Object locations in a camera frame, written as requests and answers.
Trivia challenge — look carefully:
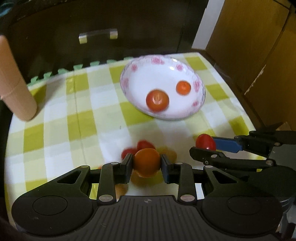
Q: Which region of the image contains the red cherry tomato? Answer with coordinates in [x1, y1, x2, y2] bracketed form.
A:
[195, 133, 216, 151]
[137, 140, 155, 151]
[121, 148, 137, 160]

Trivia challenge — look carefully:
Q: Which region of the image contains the large red tomato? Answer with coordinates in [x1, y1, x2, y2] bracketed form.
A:
[145, 89, 170, 112]

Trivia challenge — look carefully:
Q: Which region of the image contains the green checkered tablecloth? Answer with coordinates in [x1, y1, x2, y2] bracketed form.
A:
[4, 53, 254, 210]

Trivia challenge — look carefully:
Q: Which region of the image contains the white floral porcelain bowl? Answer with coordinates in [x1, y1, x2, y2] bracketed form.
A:
[120, 55, 206, 121]

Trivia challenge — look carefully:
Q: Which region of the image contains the brown wooden wardrobe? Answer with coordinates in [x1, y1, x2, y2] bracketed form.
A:
[206, 1, 295, 130]

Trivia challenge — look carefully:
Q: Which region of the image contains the green foam mat edge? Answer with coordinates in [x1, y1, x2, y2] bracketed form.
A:
[27, 56, 135, 87]

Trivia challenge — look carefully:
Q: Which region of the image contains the pink ribbed cylinder case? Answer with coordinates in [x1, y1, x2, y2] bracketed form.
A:
[1, 35, 38, 121]

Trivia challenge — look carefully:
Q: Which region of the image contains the dark wooden cabinet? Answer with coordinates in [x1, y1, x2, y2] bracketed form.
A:
[1, 1, 208, 82]

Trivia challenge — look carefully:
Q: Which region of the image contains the silver drawer handle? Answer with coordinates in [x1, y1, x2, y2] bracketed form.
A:
[78, 29, 118, 45]

